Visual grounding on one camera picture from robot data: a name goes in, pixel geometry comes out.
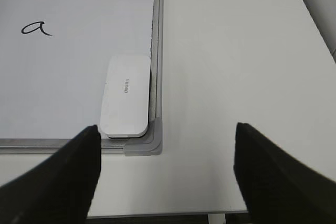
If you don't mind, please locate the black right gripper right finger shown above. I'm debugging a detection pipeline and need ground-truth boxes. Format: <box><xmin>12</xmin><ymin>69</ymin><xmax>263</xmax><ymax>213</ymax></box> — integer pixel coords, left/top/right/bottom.
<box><xmin>233</xmin><ymin>122</ymin><xmax>335</xmax><ymax>223</ymax></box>

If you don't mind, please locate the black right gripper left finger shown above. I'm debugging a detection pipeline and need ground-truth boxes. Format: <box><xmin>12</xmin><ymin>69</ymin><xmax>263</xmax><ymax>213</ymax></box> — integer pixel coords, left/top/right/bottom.
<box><xmin>1</xmin><ymin>125</ymin><xmax>101</xmax><ymax>223</ymax></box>

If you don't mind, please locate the white whiteboard eraser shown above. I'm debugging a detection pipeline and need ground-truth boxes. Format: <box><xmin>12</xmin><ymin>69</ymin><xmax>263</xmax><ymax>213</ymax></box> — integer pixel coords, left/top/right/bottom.
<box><xmin>99</xmin><ymin>55</ymin><xmax>151</xmax><ymax>138</ymax></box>

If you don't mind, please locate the aluminium framed whiteboard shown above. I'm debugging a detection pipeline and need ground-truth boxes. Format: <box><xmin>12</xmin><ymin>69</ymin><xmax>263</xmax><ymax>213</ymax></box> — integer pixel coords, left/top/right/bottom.
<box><xmin>1</xmin><ymin>0</ymin><xmax>163</xmax><ymax>156</ymax></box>

